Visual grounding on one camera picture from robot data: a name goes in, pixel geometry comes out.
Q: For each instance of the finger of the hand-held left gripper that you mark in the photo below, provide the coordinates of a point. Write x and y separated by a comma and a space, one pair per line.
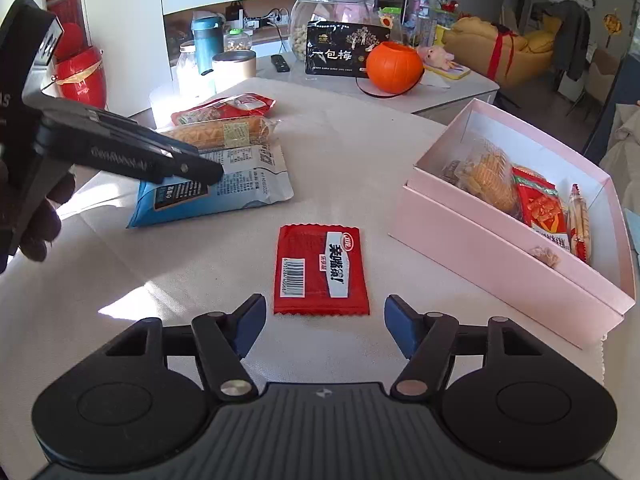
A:
145, 135
200, 167

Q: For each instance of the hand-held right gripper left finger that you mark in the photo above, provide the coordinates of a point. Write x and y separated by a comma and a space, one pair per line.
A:
250, 327

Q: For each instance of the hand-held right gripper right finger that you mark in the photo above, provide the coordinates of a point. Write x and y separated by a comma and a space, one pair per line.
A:
402, 327

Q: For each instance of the blue snack packet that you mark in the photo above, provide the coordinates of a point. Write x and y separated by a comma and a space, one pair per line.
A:
235, 185

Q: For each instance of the long bread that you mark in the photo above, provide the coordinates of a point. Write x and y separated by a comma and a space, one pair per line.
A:
225, 132

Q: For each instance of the red packet with clear window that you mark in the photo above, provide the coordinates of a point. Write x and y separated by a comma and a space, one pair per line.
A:
225, 107

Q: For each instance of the pink cardboard gift box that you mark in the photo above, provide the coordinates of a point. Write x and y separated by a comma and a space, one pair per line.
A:
475, 270

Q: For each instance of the small red snack packet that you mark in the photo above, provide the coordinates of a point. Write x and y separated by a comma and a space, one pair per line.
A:
300, 245

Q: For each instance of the golden bread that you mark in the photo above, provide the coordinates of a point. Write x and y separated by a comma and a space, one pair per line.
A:
492, 175

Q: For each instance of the red packet with orange print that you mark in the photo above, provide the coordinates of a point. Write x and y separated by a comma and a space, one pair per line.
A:
542, 210

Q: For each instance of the white packet with red edges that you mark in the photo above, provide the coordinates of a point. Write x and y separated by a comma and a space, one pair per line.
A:
580, 230

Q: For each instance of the person's left hand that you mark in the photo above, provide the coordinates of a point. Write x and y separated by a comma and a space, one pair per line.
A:
40, 230

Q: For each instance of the red lantern toy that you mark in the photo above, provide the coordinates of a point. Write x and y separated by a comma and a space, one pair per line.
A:
82, 80

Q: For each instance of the small clear jar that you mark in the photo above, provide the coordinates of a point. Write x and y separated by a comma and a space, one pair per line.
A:
187, 72

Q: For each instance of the beige mug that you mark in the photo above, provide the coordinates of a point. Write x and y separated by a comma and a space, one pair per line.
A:
233, 70

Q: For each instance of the teal thermos bottle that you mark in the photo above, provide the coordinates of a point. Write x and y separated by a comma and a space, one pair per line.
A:
207, 45

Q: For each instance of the black remote control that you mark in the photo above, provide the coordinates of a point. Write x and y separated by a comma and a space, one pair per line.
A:
280, 62

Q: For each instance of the plastic jar with green lid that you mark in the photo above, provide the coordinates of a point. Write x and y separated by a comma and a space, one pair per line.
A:
237, 40

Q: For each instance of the small black paper bag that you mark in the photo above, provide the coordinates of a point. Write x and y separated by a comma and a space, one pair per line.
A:
234, 12

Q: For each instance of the white power strip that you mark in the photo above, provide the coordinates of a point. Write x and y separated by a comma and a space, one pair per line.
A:
257, 22

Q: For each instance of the black plum snack box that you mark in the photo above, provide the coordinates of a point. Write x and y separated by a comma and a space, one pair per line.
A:
335, 50

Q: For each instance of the large glass jar with lid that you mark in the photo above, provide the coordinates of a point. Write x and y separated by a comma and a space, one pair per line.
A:
320, 7

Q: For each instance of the orange pumpkin bucket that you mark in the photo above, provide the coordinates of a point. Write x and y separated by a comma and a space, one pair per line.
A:
395, 67

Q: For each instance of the white side table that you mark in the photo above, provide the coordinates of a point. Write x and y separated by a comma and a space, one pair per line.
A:
440, 95

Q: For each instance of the green toy packet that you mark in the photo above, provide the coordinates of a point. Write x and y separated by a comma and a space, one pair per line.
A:
390, 16

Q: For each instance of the pink plush toy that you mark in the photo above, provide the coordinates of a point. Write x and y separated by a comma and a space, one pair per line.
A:
435, 55

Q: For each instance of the yellow pad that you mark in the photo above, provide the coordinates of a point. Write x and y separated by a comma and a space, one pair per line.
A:
457, 72

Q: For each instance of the children's water bottle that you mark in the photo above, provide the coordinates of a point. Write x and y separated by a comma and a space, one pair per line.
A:
422, 15

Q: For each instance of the grey sofa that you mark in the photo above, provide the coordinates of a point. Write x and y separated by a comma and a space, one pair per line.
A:
625, 160

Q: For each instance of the yellow sofa with red ribbon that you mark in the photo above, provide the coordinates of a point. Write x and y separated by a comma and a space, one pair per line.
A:
475, 40

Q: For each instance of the beige chair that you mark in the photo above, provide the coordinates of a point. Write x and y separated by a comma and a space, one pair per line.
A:
602, 72

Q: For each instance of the dark jacket on rack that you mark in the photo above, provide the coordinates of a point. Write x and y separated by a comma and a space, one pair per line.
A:
575, 35

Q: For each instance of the yellow hanging ornament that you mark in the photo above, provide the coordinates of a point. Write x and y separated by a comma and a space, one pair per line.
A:
611, 24

